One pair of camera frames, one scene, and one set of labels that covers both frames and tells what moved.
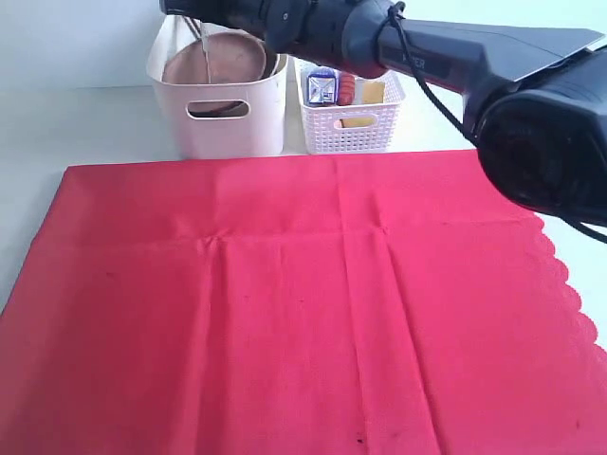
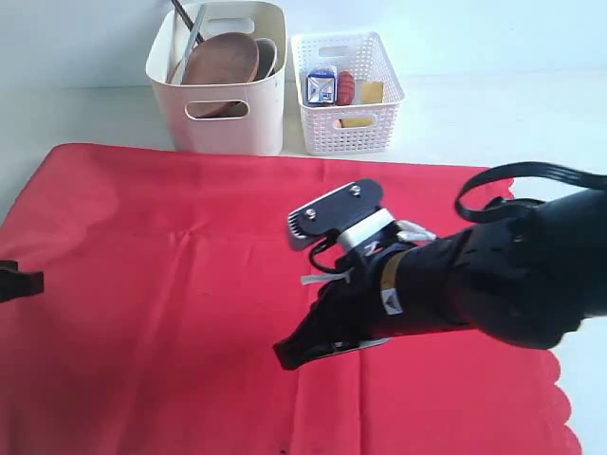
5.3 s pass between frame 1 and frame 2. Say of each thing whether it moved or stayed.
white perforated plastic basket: stayed
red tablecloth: moved
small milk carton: stayed
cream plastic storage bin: stayed
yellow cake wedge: stayed
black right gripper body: moved
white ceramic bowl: moved
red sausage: stayed
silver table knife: moved
